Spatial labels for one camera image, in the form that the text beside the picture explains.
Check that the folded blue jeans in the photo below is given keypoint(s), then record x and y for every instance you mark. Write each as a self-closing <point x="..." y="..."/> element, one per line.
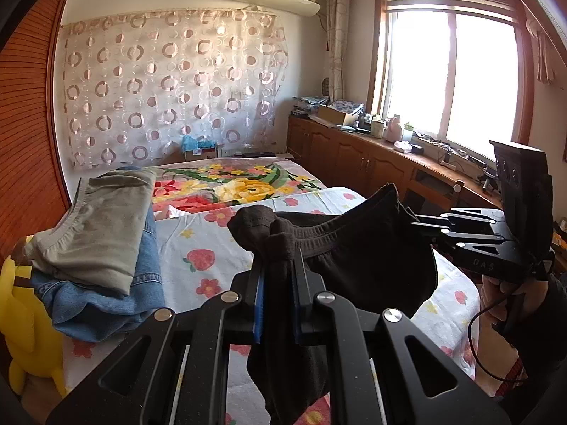
<point x="110" y="314"/>

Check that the ribbed wooden door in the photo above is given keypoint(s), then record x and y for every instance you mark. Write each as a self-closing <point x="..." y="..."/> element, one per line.
<point x="31" y="141"/>

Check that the blue tissue box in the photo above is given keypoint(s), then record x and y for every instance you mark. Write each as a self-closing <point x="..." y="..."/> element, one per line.
<point x="192" y="144"/>

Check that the dark brown board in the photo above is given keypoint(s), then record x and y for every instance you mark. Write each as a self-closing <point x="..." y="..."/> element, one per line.
<point x="436" y="203"/>

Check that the folded grey-green pants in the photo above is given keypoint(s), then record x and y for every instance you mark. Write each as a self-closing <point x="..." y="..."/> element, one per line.
<point x="102" y="230"/>

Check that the pink floral blanket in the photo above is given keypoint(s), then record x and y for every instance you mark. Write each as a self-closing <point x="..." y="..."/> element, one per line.
<point x="248" y="186"/>

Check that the person's right hand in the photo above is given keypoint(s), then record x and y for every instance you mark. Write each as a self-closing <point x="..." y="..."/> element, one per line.
<point x="491" y="296"/>

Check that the black pants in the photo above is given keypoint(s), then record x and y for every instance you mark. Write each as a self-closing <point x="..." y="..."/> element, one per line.
<point x="363" y="265"/>

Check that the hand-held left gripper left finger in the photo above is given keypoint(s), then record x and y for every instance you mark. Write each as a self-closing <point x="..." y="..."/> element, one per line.
<point x="260" y="310"/>

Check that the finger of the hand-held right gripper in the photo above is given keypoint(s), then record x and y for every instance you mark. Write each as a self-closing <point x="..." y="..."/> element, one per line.
<point x="469" y="218"/>
<point x="478" y="235"/>

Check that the circle-patterned sheer curtain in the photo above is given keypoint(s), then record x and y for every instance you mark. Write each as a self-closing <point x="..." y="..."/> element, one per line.
<point x="155" y="88"/>

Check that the beige window curtain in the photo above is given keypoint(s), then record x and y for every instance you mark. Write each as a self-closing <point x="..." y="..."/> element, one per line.
<point x="542" y="53"/>
<point x="337" y="31"/>

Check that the cardboard box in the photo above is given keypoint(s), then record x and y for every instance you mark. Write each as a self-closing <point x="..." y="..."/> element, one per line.
<point x="332" y="114"/>

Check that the white floral bedsheet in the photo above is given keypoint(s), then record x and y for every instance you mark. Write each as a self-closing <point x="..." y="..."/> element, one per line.
<point x="186" y="234"/>

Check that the wooden-framed window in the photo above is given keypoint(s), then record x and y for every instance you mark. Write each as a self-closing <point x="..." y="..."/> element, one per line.
<point x="421" y="75"/>

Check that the pink figurine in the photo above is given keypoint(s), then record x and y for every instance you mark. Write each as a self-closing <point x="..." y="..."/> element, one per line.
<point x="393" y="128"/>

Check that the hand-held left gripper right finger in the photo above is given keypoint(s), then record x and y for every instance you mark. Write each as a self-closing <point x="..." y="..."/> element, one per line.
<point x="305" y="310"/>

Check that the yellow plush toy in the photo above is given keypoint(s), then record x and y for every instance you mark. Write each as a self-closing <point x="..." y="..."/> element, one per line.
<point x="26" y="318"/>

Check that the wooden cabinet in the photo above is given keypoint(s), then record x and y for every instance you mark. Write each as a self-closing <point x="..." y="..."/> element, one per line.
<point x="336" y="155"/>

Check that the person's right forearm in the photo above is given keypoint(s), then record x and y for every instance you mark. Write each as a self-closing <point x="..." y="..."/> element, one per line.
<point x="540" y="341"/>

